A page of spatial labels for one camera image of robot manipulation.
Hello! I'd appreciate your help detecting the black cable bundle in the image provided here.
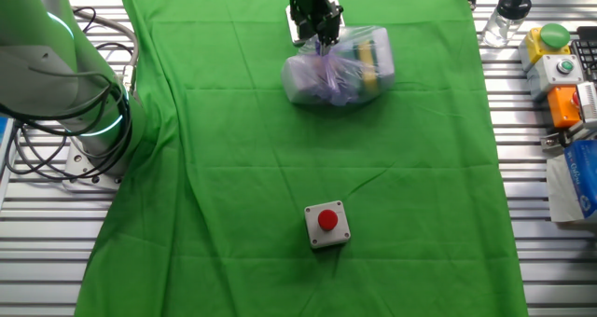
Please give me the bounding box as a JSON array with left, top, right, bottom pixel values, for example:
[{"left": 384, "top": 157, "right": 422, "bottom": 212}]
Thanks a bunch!
[{"left": 0, "top": 83, "right": 134, "bottom": 183}]

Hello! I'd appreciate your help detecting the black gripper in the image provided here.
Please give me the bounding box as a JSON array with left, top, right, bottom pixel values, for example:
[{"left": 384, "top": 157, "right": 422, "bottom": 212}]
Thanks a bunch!
[{"left": 287, "top": 0, "right": 346, "bottom": 55}]

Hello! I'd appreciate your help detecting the gray box green button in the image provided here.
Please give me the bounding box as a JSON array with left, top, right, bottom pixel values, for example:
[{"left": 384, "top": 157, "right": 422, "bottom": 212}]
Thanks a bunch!
[{"left": 526, "top": 53, "right": 586, "bottom": 102}]

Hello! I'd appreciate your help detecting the red button box black base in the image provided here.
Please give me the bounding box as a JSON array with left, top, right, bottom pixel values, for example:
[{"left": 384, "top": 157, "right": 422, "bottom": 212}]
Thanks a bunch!
[{"left": 303, "top": 200, "right": 352, "bottom": 250}]

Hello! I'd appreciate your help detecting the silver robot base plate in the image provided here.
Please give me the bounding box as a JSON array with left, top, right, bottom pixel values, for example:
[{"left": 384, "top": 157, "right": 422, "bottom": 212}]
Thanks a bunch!
[{"left": 62, "top": 134, "right": 126, "bottom": 193}]

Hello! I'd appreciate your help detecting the silver ridged camera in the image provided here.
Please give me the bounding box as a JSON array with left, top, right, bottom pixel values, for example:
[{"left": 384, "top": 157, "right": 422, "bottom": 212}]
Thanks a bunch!
[{"left": 576, "top": 81, "right": 597, "bottom": 122}]

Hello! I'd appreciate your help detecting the black keyboard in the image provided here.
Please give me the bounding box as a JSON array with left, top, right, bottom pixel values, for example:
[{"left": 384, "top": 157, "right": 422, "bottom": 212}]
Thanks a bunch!
[{"left": 570, "top": 25, "right": 597, "bottom": 83}]

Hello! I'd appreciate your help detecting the clear plastic bag of things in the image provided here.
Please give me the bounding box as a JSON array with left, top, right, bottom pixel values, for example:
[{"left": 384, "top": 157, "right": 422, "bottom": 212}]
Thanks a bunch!
[{"left": 281, "top": 25, "right": 396, "bottom": 107}]

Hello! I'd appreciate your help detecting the yellow box green mushroom button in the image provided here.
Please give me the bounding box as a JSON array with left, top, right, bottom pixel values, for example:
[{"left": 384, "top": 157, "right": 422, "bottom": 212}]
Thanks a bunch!
[{"left": 518, "top": 22, "right": 573, "bottom": 74}]

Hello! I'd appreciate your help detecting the small aluminium bracket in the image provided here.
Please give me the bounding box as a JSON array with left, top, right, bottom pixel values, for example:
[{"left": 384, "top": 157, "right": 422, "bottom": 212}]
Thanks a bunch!
[{"left": 539, "top": 120, "right": 597, "bottom": 151}]

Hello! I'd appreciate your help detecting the blue tissue pack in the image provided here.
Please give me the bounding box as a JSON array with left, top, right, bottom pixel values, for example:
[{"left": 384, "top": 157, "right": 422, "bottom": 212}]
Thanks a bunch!
[{"left": 545, "top": 139, "right": 597, "bottom": 225}]

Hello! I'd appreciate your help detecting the gray corrugated hose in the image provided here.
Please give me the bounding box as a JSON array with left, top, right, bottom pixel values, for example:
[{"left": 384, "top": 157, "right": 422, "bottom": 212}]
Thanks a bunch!
[{"left": 73, "top": 7, "right": 141, "bottom": 97}]

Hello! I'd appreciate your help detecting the green cloth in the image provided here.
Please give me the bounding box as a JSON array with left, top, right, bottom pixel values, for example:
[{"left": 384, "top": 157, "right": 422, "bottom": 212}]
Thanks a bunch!
[{"left": 73, "top": 0, "right": 531, "bottom": 317}]

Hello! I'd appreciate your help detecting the orange box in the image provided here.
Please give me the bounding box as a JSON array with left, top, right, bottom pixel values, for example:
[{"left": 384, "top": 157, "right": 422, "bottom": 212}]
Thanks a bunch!
[{"left": 546, "top": 84, "right": 584, "bottom": 130}]

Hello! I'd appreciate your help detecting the clear spray bottle black cap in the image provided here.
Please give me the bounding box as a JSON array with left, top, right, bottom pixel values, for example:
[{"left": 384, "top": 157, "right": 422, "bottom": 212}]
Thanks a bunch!
[{"left": 479, "top": 0, "right": 534, "bottom": 48}]

